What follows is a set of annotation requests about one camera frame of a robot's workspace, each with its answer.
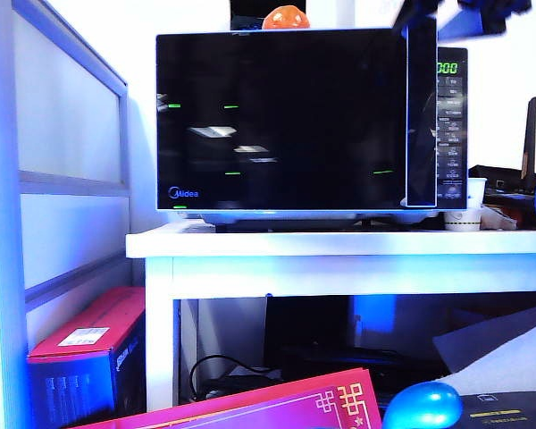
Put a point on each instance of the black power adapter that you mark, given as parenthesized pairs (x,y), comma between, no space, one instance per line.
(243,385)

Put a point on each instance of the grey office partition panel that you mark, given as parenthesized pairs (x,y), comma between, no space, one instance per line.
(71,134)

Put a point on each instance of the white foam sheet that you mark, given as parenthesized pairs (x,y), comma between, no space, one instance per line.
(516,371)

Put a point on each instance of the shiny blue egg-shaped object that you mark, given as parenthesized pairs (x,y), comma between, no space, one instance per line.
(424,406)

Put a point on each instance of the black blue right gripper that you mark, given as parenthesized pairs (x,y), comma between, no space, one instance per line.
(496,15)

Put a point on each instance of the white table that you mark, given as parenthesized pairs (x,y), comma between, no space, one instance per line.
(339,246)

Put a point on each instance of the black router with antenna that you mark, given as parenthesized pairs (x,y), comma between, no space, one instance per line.
(493,173)

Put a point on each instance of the orange fruit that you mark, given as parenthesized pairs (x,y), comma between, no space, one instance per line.
(285,20)

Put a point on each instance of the black flat device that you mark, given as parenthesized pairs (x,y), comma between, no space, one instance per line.
(359,362)

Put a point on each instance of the patterned white paper cup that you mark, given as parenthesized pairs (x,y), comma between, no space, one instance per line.
(462,221)

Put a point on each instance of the orange and white snack packet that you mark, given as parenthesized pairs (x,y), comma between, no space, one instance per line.
(499,219)

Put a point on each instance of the large black box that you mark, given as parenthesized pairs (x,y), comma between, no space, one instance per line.
(306,326)

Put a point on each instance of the black box with gold print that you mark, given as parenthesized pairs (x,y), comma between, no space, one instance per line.
(507,406)

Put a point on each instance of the red and blue carton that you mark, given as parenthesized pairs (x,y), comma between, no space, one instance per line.
(82,322)

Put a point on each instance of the plain white plastic cup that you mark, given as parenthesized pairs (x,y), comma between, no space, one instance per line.
(476,191)

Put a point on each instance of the magenta gift box gold pattern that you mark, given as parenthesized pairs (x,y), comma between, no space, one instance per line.
(268,411)

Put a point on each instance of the grey cardboard sheet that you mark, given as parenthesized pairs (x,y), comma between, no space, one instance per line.
(471,344)

